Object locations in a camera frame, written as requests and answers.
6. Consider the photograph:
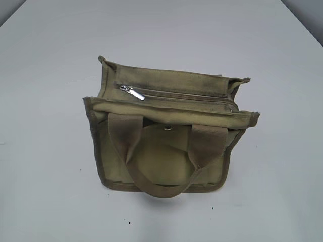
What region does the olive yellow canvas bag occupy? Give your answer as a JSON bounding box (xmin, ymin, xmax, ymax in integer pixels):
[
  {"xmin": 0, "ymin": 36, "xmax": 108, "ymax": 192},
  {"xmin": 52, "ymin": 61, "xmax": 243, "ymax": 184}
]
[{"xmin": 84, "ymin": 56, "xmax": 259, "ymax": 198}]

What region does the silver metal zipper pull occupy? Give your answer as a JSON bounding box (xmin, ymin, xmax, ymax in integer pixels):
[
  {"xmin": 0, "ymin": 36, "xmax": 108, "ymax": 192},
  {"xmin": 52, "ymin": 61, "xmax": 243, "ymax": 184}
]
[{"xmin": 119, "ymin": 85, "xmax": 145, "ymax": 101}]

